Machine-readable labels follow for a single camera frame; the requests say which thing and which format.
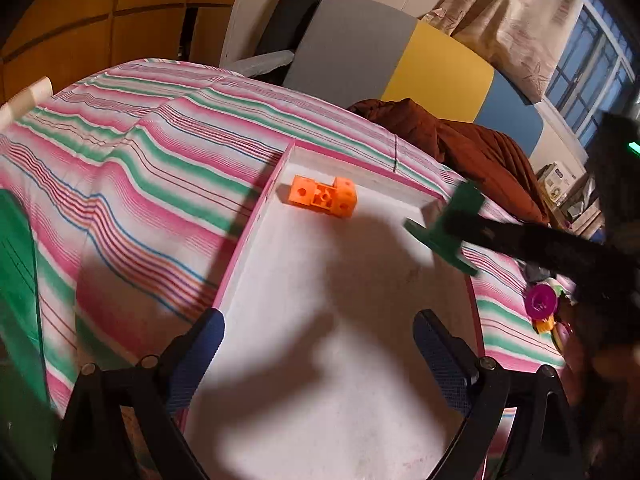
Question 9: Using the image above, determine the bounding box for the grey padded armrest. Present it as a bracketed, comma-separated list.
[220, 50, 296, 78]

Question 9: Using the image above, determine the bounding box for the person's right hand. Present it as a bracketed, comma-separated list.
[557, 320, 640, 411]

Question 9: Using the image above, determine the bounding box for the wooden wardrobe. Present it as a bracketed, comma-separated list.
[0, 0, 248, 91]

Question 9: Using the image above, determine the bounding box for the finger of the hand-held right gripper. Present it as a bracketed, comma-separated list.
[445, 209, 607, 282]

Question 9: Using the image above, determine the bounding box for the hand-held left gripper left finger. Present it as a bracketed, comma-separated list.
[52, 307, 226, 480]

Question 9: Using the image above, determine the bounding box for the beige patterned curtain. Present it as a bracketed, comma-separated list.
[430, 0, 586, 106]

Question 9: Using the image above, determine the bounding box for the window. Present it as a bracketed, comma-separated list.
[545, 0, 640, 136]

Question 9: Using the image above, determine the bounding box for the grey yellow blue padded panel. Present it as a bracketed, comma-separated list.
[282, 0, 546, 153]

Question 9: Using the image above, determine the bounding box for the black rolled mat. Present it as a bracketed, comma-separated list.
[255, 0, 337, 86]

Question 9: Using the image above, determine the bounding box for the magenta perforated plastic piece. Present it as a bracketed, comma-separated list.
[525, 282, 560, 322]

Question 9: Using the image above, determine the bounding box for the white carton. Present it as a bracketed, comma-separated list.
[537, 161, 583, 206]

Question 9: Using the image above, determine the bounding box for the white tray with pink rim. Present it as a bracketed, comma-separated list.
[180, 141, 516, 480]

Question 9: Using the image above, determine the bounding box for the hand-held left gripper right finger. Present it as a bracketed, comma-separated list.
[412, 309, 586, 480]

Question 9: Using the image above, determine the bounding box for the orange plastic block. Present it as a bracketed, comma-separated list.
[277, 175, 358, 218]

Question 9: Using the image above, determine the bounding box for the green plastic cylinder piece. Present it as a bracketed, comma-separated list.
[404, 180, 487, 277]

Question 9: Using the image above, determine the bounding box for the pink green striped cloth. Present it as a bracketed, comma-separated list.
[0, 57, 576, 480]

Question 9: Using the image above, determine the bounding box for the brown jacket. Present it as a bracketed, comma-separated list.
[347, 97, 551, 226]

